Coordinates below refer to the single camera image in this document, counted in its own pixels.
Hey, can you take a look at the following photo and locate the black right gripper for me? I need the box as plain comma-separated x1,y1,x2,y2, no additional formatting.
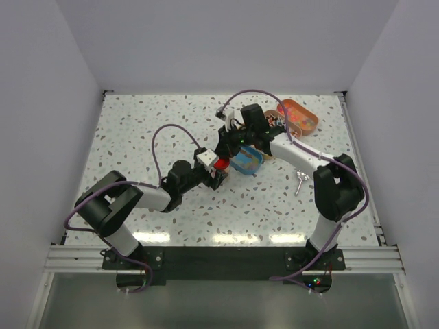
215,123,255,158

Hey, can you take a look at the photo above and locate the red jar lid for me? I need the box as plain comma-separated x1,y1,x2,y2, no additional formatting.
214,158,230,171

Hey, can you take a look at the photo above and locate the metal candy scoop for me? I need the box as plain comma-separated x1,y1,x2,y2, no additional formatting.
294,171,310,196

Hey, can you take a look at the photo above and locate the clear glass jar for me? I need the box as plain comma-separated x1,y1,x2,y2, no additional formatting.
217,167,230,185

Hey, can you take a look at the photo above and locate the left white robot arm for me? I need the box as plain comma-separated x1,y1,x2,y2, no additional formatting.
75,160,228,269

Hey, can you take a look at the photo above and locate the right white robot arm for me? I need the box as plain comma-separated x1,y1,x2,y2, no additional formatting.
215,104,366,269

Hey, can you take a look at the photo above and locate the pink oval lollipop tray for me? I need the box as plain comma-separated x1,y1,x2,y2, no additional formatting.
264,110,302,138

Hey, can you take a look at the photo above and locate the yellow oval candy tray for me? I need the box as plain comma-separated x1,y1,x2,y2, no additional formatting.
262,154,274,161

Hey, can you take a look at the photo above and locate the blue oval candy tray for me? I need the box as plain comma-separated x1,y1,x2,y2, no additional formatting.
230,146,263,175

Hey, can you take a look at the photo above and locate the orange oval candy tray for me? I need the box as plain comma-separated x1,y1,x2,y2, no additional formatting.
276,99,319,136

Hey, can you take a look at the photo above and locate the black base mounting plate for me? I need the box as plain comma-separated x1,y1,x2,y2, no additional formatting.
100,246,346,293

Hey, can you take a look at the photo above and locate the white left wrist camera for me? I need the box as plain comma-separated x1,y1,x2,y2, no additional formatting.
195,149,219,172

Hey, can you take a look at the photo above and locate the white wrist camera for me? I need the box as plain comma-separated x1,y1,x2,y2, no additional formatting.
215,108,235,132
195,149,219,172

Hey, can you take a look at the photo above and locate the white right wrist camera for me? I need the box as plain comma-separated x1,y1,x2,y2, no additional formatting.
215,108,235,132

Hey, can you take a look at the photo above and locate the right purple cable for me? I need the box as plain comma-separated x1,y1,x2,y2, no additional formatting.
219,89,370,285

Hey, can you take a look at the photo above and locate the aluminium frame rail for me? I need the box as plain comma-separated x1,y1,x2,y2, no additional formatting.
29,245,409,328

